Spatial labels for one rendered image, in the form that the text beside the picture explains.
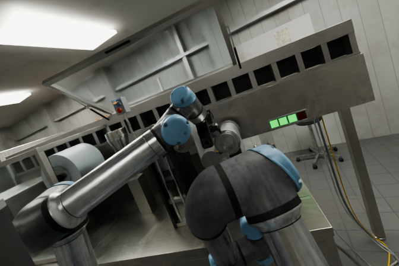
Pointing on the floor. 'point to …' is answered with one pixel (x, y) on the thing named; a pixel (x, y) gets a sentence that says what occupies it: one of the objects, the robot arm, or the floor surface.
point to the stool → (314, 145)
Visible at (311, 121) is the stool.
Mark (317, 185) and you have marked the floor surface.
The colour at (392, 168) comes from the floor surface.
